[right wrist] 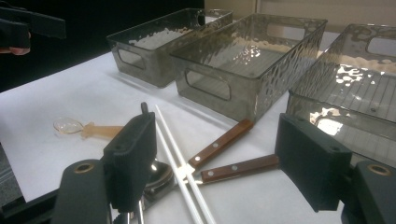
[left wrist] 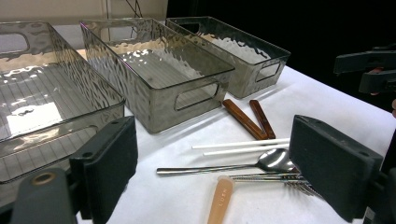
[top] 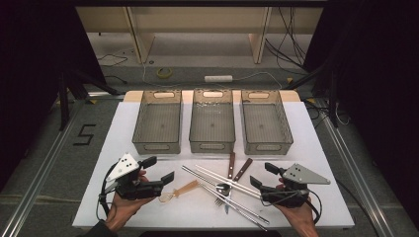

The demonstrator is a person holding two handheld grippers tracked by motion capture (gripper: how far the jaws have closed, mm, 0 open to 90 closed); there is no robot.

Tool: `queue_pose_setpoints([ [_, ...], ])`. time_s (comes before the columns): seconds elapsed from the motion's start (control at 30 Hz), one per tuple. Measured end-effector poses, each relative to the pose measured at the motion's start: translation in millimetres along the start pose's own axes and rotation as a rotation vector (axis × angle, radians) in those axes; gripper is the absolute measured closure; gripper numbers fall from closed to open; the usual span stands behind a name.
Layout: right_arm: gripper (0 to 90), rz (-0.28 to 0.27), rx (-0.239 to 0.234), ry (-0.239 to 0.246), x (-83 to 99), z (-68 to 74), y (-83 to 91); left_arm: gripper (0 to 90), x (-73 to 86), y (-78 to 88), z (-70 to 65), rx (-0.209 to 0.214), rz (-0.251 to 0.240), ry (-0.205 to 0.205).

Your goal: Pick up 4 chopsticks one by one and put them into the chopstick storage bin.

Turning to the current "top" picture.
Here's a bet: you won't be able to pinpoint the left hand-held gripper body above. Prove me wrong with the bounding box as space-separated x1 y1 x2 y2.
105 152 165 200

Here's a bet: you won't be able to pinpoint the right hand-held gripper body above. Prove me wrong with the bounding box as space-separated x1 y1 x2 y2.
260 163 331 209

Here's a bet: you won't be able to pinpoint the brown-handled metal fork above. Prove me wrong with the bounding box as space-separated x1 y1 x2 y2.
214 157 254 207

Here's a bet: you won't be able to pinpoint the silver metal chopstick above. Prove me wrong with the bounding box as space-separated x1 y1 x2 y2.
206 192 269 231
200 183 271 225

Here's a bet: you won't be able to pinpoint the brown-handled metal knife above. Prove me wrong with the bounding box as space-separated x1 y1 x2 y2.
224 151 236 215

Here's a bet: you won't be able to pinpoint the clear grey plastic bin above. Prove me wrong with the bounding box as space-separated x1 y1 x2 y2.
131 89 183 156
240 89 294 156
189 88 236 154

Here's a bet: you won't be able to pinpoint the person's left hand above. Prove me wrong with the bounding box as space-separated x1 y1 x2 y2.
104 196 156 232

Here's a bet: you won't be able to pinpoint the person's right hand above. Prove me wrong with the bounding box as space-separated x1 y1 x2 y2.
275 197 320 237

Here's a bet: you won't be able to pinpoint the white table board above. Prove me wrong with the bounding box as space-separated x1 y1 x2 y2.
72 100 356 230

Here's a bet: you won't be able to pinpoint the black tripod stand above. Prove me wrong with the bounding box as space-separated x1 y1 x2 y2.
57 67 122 131
283 58 340 127

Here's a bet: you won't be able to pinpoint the yellow tape roll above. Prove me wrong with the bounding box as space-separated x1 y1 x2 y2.
156 67 173 79

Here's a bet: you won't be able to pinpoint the white power strip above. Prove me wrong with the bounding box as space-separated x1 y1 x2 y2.
204 74 234 83

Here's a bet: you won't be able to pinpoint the black curtain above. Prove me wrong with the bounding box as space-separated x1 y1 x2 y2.
302 0 419 228
0 0 107 192

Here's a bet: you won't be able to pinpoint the beige wooden shelf unit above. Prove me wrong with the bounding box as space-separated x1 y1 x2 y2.
75 6 324 65

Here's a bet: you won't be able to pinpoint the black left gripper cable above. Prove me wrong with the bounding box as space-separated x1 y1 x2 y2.
97 164 117 222

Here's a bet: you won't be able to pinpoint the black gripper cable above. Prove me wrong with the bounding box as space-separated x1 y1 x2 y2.
263 190 323 225
97 164 117 222

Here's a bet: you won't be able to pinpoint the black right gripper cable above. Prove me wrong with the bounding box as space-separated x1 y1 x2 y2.
263 190 323 225

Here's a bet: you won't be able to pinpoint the thick black floor cable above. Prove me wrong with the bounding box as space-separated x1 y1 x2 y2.
335 179 380 237

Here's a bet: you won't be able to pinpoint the aluminium floor rail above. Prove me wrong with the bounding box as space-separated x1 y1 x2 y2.
0 98 87 237
315 98 396 237

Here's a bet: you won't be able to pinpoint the tangled floor cables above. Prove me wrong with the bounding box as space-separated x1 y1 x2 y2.
304 98 350 127

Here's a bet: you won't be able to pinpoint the thin black floor cable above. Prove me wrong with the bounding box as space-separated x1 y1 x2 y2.
104 74 128 85
97 53 128 68

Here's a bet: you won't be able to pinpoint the white power cable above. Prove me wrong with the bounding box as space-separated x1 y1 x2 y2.
141 62 285 91

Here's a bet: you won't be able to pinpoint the black cable bundle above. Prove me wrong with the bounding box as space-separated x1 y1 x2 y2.
265 6 309 72

